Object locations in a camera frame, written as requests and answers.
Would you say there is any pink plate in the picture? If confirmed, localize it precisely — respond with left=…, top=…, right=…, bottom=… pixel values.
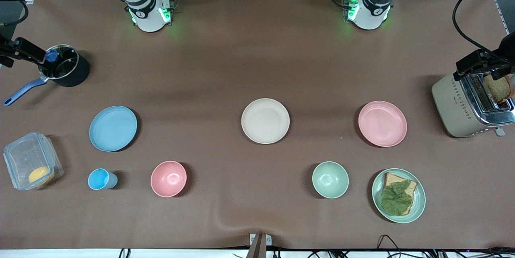
left=358, top=101, right=408, bottom=147

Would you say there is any blue plate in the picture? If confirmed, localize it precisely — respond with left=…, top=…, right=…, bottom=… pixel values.
left=89, top=106, right=138, bottom=153

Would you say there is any glass lid blue knob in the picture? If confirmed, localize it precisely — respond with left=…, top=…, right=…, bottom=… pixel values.
left=39, top=45, right=79, bottom=80

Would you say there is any brown toast slice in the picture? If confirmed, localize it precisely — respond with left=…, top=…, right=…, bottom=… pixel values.
left=482, top=74, right=515, bottom=104

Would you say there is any beige metal toaster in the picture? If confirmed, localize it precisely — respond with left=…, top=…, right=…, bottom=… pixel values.
left=431, top=65, right=515, bottom=138

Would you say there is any clear plastic food container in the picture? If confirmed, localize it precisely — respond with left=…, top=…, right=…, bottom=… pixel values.
left=3, top=131, right=64, bottom=191

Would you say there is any yellow round food piece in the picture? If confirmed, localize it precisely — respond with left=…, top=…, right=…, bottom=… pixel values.
left=28, top=166, right=55, bottom=185

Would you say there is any brown bread slice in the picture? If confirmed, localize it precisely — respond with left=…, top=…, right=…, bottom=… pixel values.
left=380, top=172, right=418, bottom=215

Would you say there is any blue cup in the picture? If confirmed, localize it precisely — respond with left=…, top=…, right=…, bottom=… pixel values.
left=88, top=168, right=118, bottom=190

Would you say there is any green plate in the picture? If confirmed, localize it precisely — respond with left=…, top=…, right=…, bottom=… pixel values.
left=371, top=168, right=426, bottom=224

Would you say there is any green lettuce leaf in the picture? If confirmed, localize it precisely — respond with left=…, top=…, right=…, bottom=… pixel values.
left=381, top=181, right=414, bottom=215

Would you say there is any green bowl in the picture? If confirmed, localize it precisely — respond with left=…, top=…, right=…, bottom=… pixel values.
left=312, top=161, right=350, bottom=199

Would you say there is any pink bowl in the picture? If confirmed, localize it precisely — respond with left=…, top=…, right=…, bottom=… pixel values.
left=150, top=161, right=187, bottom=198

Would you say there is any brown table mat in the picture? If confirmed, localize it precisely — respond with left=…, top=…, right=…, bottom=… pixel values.
left=0, top=0, right=515, bottom=250

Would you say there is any beige plate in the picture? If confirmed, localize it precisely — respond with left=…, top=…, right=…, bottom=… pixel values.
left=241, top=98, right=290, bottom=144

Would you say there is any black saucepan blue handle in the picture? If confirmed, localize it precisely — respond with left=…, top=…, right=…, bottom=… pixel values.
left=3, top=44, right=90, bottom=107

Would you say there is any metal mount bracket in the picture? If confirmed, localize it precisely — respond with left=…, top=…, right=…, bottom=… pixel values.
left=246, top=233, right=272, bottom=258

